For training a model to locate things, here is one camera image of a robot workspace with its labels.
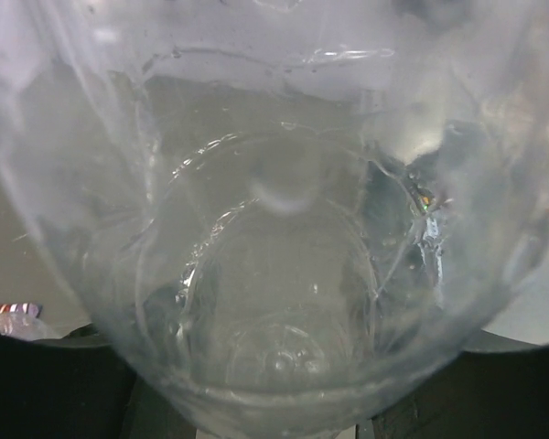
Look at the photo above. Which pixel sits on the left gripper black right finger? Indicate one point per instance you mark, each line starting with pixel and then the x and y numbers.
pixel 479 395

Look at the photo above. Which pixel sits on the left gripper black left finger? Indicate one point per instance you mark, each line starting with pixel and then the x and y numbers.
pixel 74 387

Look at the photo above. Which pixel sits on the colourful mandala napkin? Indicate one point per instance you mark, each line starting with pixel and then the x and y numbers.
pixel 21 321

